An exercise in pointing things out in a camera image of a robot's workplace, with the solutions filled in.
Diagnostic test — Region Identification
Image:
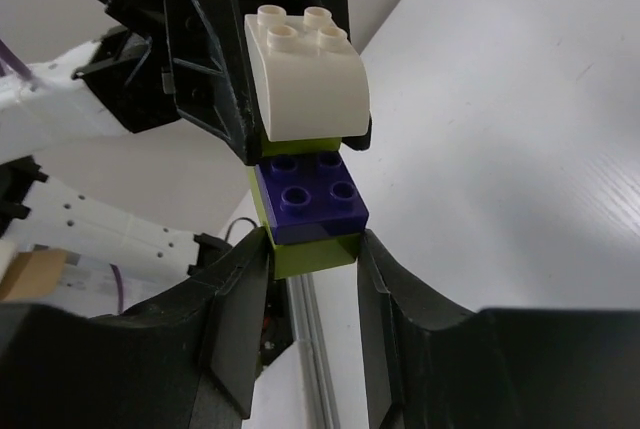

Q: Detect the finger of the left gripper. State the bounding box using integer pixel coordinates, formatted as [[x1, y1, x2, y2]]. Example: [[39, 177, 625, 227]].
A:
[[339, 113, 374, 152]]

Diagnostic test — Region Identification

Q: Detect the white lego brick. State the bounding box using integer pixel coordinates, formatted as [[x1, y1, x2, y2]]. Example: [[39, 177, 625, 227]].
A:
[[244, 5, 370, 141]]

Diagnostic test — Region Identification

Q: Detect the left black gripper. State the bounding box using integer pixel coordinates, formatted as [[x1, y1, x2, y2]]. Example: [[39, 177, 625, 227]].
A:
[[98, 0, 349, 166]]

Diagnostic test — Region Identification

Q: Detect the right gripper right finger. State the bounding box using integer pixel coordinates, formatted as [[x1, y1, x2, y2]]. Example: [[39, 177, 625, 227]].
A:
[[357, 232, 639, 428]]

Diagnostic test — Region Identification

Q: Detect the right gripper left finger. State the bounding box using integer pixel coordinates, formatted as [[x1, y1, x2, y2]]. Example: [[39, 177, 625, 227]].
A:
[[1, 229, 270, 428]]

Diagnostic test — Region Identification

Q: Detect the purple lego brick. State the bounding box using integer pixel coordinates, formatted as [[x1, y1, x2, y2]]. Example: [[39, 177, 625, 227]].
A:
[[255, 151, 369, 245]]

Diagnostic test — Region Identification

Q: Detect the aluminium rail frame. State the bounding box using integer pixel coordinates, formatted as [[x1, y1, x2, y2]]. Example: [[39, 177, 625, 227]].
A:
[[286, 274, 341, 429]]

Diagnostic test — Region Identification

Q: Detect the green lego brick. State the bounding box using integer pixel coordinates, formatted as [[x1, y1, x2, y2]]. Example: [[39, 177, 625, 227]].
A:
[[261, 133, 342, 157], [247, 167, 361, 280]]

